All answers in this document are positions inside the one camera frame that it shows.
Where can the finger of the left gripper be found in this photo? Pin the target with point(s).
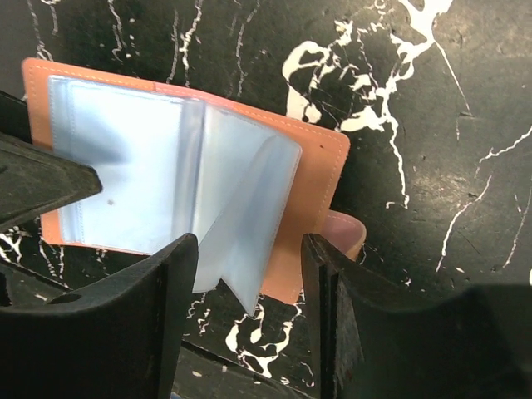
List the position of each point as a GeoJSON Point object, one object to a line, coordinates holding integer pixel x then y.
{"type": "Point", "coordinates": [34, 181]}

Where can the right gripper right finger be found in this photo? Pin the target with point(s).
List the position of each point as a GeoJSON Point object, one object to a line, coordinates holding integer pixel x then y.
{"type": "Point", "coordinates": [371, 338]}

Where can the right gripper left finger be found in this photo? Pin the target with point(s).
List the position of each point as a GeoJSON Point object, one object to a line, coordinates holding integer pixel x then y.
{"type": "Point", "coordinates": [119, 337]}

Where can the pink leather card holder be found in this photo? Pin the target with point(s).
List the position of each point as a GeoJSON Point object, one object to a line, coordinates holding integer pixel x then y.
{"type": "Point", "coordinates": [248, 183]}

